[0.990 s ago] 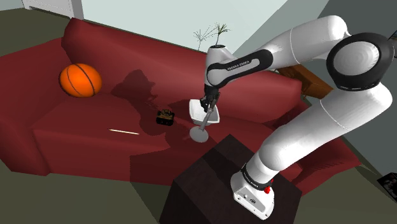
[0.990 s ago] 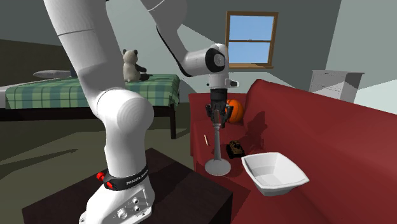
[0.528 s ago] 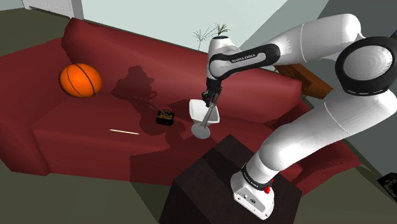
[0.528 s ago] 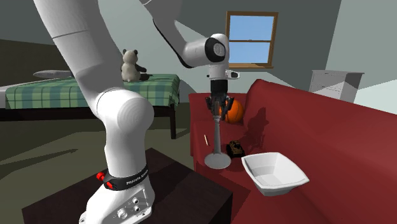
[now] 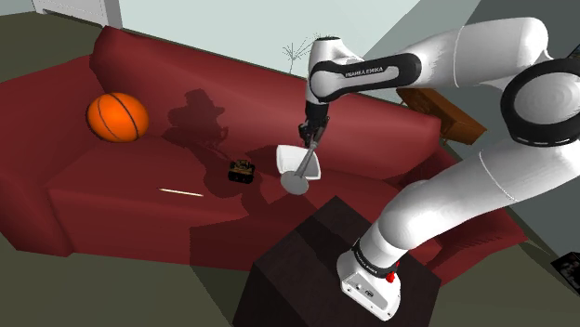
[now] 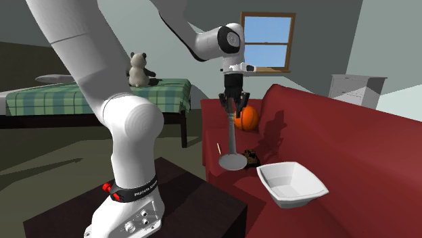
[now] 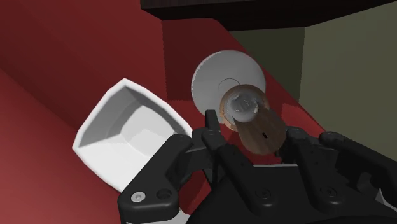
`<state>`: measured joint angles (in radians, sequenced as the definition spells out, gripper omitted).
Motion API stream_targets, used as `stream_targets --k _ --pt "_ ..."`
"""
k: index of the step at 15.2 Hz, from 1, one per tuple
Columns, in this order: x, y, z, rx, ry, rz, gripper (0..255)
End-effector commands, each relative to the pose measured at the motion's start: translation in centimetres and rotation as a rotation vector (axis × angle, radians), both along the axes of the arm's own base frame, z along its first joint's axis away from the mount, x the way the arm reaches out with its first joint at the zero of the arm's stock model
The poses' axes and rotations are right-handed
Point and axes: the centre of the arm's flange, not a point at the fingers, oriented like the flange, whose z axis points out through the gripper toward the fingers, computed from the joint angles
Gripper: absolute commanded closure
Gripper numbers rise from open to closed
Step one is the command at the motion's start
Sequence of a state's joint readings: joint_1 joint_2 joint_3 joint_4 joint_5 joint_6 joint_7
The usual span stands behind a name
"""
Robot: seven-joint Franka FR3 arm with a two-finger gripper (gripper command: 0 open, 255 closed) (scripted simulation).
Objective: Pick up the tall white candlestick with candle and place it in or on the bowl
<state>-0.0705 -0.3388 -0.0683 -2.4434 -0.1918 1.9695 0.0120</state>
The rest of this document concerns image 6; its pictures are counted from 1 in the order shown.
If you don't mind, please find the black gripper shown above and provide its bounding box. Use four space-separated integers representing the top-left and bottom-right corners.
218 73 251 119

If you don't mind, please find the silver ladle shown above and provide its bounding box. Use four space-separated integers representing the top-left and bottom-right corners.
218 98 248 172

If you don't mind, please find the orange basketball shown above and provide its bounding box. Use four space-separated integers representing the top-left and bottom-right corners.
233 105 260 133

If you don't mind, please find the dark brown small figure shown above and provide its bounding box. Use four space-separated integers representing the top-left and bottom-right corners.
243 149 262 168

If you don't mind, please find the wooden framed window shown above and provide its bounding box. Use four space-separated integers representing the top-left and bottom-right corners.
239 11 297 74

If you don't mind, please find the white square bowl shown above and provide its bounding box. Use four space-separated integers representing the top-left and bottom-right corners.
256 161 330 210

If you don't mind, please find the white chest of drawers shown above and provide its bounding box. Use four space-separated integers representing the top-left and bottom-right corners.
327 73 388 111

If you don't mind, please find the red sofa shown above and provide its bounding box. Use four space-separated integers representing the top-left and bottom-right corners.
200 83 422 238

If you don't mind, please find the bed with green plaid cover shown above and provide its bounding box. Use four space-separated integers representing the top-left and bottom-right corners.
0 51 193 149

